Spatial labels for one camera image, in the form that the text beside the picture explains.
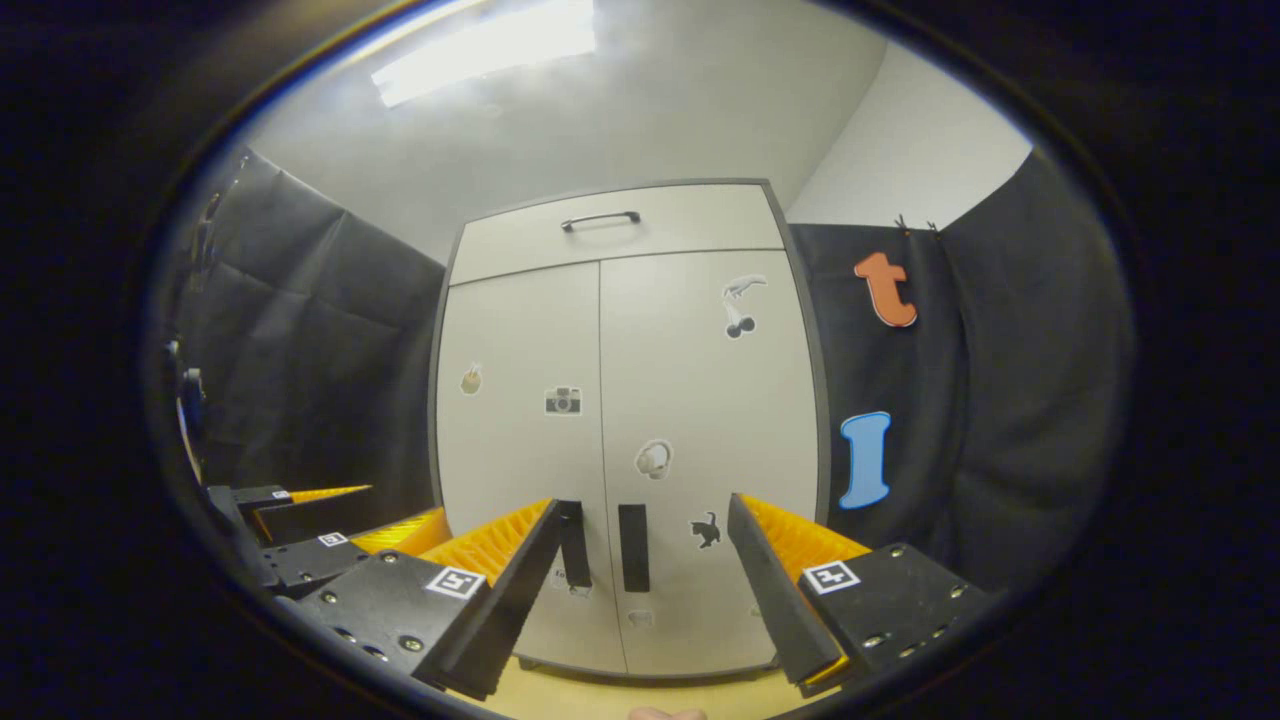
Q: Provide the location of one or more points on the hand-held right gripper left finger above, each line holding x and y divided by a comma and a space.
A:
520, 590

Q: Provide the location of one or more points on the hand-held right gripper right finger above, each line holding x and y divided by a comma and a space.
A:
775, 590

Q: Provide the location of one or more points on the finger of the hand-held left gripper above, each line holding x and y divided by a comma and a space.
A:
320, 560
300, 515

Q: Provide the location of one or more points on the white shoe cabinet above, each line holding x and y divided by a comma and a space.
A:
822, 400

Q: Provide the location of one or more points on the white door with cat sticker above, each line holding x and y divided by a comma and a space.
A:
690, 380

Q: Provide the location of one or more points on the white door with camera sticker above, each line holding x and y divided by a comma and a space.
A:
520, 330

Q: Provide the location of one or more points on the white cabinet drawer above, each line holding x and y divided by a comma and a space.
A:
500, 245

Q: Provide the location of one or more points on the black backdrop cloth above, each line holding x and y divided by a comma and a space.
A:
300, 330
1020, 380

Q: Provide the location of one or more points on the black backdrop clip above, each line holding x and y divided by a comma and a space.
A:
915, 225

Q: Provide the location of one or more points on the ceiling light panel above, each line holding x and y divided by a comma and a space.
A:
480, 50

